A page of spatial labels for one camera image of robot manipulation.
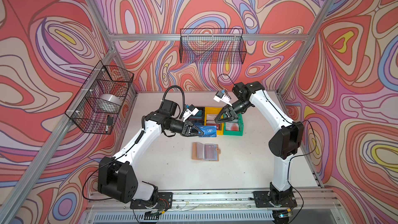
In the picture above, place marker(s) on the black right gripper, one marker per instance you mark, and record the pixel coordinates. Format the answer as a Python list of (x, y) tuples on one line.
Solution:
[(229, 111)]

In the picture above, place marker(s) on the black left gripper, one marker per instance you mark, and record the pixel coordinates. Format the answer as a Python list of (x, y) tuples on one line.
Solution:
[(188, 126)]

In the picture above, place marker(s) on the blue VIP card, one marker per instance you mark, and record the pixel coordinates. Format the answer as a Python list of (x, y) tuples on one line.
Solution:
[(210, 131)]

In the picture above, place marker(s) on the tan card holder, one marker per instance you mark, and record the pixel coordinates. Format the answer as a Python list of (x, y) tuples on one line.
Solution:
[(205, 152)]

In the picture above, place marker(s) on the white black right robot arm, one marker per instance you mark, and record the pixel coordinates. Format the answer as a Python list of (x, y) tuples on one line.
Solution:
[(287, 133)]

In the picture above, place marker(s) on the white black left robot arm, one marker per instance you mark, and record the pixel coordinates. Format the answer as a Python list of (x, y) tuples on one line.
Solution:
[(116, 175)]

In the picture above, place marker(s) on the black plastic bin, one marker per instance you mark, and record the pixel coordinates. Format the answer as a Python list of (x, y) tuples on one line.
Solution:
[(197, 119)]

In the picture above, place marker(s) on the green plastic bin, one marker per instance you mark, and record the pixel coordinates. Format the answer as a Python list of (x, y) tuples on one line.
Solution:
[(235, 127)]

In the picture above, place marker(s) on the yellow plastic bin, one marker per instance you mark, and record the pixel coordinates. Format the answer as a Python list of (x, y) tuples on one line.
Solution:
[(210, 116)]

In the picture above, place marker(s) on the white tape roll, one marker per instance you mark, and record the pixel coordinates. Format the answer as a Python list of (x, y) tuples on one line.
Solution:
[(111, 98)]

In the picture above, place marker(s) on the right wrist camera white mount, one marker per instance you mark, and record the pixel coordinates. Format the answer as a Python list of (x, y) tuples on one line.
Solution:
[(222, 96)]

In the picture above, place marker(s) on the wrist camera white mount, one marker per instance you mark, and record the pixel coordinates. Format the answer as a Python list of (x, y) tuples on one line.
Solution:
[(222, 96), (189, 112)]

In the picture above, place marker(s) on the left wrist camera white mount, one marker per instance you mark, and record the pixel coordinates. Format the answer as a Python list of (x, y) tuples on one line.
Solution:
[(189, 112)]

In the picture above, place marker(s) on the back wire basket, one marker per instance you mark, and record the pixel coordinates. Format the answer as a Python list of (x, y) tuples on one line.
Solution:
[(212, 45)]

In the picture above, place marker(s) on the wire basket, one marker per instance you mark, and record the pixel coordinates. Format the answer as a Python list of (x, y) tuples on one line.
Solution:
[(89, 113), (212, 45)]

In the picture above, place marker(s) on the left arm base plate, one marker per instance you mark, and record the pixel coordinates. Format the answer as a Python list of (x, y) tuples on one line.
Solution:
[(159, 200)]

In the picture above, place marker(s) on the aluminium rail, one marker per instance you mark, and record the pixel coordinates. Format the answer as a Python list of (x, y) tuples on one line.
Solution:
[(234, 206)]

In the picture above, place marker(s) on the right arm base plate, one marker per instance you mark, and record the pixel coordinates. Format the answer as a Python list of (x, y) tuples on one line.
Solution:
[(274, 198)]

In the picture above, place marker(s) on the left wire basket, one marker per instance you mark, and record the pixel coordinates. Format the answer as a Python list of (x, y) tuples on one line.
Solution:
[(89, 113)]

